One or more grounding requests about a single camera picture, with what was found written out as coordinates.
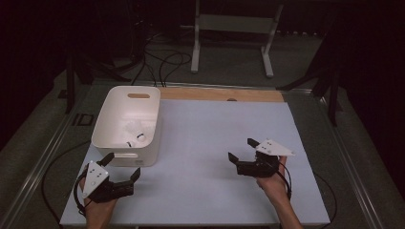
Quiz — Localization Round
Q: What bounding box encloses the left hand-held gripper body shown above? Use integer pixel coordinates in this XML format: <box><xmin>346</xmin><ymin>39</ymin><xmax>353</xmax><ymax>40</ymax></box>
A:
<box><xmin>81</xmin><ymin>160</ymin><xmax>135</xmax><ymax>204</ymax></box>

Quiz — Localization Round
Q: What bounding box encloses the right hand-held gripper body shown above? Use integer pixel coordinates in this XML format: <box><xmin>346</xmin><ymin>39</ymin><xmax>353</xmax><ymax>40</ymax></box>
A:
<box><xmin>237</xmin><ymin>138</ymin><xmax>296</xmax><ymax>178</ymax></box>

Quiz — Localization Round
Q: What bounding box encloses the white plastic bin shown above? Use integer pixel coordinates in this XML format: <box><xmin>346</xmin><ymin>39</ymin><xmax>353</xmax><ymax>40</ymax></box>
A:
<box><xmin>91</xmin><ymin>85</ymin><xmax>162</xmax><ymax>168</ymax></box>

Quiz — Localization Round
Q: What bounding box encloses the person's right hand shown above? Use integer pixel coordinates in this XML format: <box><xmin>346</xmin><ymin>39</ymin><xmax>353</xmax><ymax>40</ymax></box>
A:
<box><xmin>256</xmin><ymin>156</ymin><xmax>289</xmax><ymax>207</ymax></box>

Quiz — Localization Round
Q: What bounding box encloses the person's left hand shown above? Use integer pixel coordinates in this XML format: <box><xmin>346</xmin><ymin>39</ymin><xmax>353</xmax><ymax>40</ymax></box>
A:
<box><xmin>77</xmin><ymin>177</ymin><xmax>118</xmax><ymax>229</ymax></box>

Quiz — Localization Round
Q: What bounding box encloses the pale blue table mat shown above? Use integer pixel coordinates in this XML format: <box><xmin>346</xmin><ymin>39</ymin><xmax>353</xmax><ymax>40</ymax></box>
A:
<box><xmin>59</xmin><ymin>98</ymin><xmax>331</xmax><ymax>227</ymax></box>

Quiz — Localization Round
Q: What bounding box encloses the black tripod stand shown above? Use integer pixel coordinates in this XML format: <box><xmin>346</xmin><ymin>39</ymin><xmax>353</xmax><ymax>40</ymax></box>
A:
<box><xmin>276</xmin><ymin>9</ymin><xmax>343</xmax><ymax>127</ymax></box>
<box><xmin>65</xmin><ymin>53</ymin><xmax>132</xmax><ymax>115</ymax></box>

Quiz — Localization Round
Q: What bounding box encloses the white metal stand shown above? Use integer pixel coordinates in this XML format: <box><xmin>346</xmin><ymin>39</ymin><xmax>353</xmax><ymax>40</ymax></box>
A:
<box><xmin>181</xmin><ymin>0</ymin><xmax>285</xmax><ymax>79</ymax></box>

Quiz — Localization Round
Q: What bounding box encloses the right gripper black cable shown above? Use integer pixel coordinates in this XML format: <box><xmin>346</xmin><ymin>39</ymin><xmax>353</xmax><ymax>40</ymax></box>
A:
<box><xmin>261</xmin><ymin>156</ymin><xmax>338</xmax><ymax>228</ymax></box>

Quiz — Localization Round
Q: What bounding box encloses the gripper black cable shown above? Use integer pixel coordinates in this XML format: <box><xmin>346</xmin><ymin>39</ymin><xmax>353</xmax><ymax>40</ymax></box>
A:
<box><xmin>261</xmin><ymin>156</ymin><xmax>338</xmax><ymax>228</ymax></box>
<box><xmin>41</xmin><ymin>139</ymin><xmax>94</xmax><ymax>223</ymax></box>

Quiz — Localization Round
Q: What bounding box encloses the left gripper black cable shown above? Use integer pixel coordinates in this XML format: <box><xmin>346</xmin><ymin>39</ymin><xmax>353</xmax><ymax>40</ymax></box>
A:
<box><xmin>41</xmin><ymin>139</ymin><xmax>94</xmax><ymax>223</ymax></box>

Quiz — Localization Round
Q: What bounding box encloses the aluminium floor rail frame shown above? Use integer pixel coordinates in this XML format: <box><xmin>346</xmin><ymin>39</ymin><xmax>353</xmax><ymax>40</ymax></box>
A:
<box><xmin>0</xmin><ymin>79</ymin><xmax>383</xmax><ymax>229</ymax></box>

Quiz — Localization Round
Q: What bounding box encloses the black floor cable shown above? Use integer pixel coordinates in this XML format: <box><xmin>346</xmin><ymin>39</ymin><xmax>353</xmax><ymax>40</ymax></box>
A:
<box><xmin>131</xmin><ymin>52</ymin><xmax>158</xmax><ymax>87</ymax></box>
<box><xmin>158</xmin><ymin>52</ymin><xmax>193</xmax><ymax>88</ymax></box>

